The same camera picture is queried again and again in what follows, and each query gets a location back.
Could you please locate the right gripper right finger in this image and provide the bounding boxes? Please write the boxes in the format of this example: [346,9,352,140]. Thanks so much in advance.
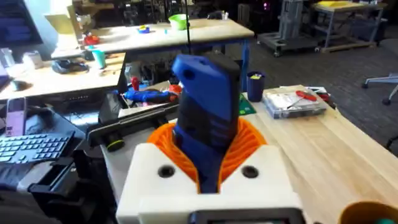
[217,118,304,203]

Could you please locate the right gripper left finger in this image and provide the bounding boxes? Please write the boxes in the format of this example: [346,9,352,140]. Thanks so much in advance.
[115,123,200,224]

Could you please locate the green board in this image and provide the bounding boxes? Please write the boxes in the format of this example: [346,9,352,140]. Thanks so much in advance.
[238,93,257,116]

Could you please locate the clear plastic parts box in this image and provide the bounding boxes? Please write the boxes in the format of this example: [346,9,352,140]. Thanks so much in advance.
[262,90,328,120]

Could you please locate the black keyboard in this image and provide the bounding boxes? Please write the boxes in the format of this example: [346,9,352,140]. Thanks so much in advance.
[0,131,76,165]

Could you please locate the dark blue cup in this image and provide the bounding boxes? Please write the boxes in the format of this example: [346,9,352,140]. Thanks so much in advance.
[246,71,266,103]

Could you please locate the wooden desk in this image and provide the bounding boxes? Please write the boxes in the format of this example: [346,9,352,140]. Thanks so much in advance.
[0,52,127,102]

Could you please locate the teal cup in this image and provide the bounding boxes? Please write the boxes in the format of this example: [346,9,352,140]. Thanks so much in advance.
[91,49,108,70]

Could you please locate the black headphones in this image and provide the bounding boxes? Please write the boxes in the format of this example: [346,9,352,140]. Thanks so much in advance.
[50,58,90,75]

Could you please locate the pink phone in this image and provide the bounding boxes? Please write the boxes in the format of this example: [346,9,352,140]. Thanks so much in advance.
[5,96,28,138]

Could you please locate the red toy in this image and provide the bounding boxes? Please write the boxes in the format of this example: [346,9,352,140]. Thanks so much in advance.
[83,32,101,46]

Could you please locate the green bowl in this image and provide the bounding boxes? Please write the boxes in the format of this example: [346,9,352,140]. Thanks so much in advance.
[168,13,190,31]

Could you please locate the grey wheeled cart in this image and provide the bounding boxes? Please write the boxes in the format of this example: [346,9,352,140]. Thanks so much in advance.
[256,0,322,58]

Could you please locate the office chair base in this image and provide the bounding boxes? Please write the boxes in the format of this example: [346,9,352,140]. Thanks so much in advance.
[361,72,398,106]

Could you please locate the dark monitor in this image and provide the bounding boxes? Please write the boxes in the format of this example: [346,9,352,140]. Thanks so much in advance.
[0,0,45,48]

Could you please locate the wooden workbench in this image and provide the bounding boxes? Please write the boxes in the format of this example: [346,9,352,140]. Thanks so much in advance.
[310,0,389,54]

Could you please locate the red-handled scissors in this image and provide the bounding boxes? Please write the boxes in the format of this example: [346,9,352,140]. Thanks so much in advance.
[285,90,318,110]

